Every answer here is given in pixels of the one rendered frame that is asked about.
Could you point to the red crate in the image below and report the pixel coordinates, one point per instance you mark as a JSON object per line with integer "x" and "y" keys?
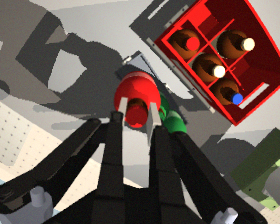
{"x": 260, "y": 65}

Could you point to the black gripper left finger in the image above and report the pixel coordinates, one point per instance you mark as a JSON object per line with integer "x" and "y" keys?
{"x": 31, "y": 197}

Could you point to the red bottle with pink label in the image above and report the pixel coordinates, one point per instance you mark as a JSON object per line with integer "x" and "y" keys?
{"x": 140, "y": 89}

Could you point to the green bottle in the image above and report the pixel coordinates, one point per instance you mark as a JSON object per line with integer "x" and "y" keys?
{"x": 164, "y": 106}
{"x": 173, "y": 122}

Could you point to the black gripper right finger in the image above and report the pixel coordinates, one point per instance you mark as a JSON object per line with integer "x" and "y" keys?
{"x": 214, "y": 199}

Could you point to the brown bottle with red cap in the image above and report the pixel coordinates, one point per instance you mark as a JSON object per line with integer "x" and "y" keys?
{"x": 182, "y": 42}

